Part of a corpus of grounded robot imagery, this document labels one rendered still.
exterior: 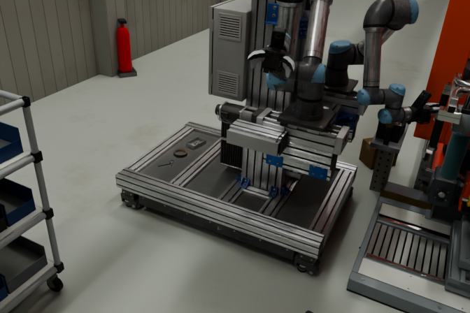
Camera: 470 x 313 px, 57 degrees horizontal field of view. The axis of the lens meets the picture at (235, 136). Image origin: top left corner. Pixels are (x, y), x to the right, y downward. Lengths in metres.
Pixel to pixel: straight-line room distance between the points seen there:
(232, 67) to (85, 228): 1.25
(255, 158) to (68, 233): 1.14
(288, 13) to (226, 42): 0.45
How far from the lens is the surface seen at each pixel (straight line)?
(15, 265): 2.28
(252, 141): 2.04
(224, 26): 2.22
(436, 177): 2.64
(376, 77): 2.11
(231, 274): 2.35
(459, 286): 2.41
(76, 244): 2.61
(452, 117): 2.05
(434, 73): 2.62
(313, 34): 1.76
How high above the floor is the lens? 1.68
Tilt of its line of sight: 28 degrees down
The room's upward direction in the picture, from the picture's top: 3 degrees clockwise
